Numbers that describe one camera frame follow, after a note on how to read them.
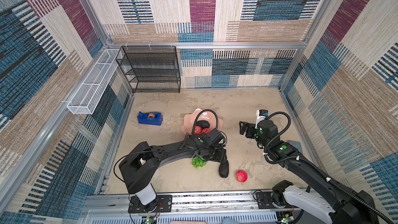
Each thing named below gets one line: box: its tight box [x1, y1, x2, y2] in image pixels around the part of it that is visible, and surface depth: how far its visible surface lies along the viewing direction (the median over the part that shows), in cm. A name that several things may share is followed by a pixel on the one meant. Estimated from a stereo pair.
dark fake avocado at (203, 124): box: [195, 119, 210, 130], surface depth 97 cm
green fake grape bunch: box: [191, 155, 207, 170], surface depth 84 cm
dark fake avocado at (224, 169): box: [218, 160, 230, 178], surface depth 81 cm
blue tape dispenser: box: [136, 110, 164, 126], surface depth 101 cm
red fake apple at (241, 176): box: [235, 170, 248, 183], surface depth 79 cm
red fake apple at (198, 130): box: [193, 125, 203, 135], surface depth 95 cm
